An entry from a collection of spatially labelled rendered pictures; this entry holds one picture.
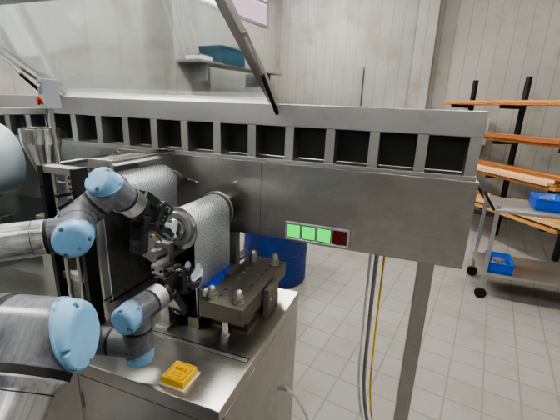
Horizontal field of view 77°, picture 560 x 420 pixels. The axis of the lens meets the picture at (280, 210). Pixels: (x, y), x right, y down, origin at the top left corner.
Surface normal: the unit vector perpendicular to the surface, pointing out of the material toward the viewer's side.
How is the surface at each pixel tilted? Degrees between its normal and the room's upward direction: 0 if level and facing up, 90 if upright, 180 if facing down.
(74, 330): 85
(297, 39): 90
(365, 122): 90
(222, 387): 0
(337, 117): 90
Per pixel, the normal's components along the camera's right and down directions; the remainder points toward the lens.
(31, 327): -0.02, -0.53
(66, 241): 0.40, 0.28
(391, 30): -0.50, 0.22
